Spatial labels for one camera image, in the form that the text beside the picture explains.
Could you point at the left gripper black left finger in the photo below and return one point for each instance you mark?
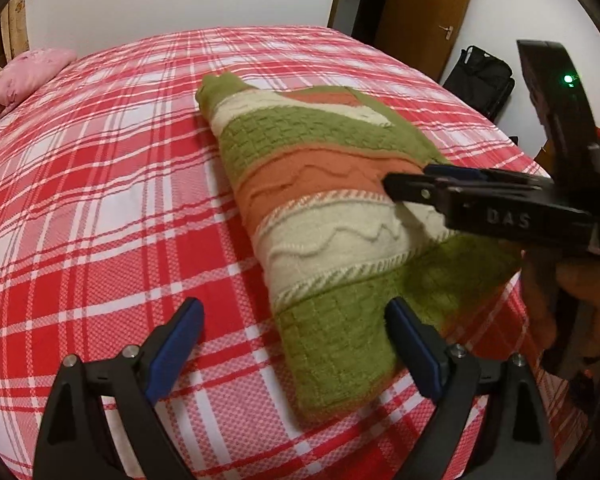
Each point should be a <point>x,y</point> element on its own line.
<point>75,441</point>

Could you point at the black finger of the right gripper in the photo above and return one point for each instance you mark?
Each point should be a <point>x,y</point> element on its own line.
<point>414,188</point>
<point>470,174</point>

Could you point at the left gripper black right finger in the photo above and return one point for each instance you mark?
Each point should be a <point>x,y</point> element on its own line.
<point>514,440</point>

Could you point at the green striped knit sweater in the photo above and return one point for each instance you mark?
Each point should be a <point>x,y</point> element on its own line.
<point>305,167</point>

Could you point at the person's right hand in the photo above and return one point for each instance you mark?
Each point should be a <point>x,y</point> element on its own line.
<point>562,296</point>

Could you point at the dark brown wooden door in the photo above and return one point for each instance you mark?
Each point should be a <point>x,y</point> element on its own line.
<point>418,33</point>

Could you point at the red white plaid bedsheet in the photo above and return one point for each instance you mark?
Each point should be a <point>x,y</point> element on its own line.
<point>114,207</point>

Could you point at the pink pillow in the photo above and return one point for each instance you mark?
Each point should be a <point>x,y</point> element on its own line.
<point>28,72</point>

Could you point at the beige patterned curtain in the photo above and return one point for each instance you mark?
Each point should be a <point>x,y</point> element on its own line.
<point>14,29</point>

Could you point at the black bag by wall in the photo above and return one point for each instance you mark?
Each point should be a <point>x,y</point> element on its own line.
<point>482,81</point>

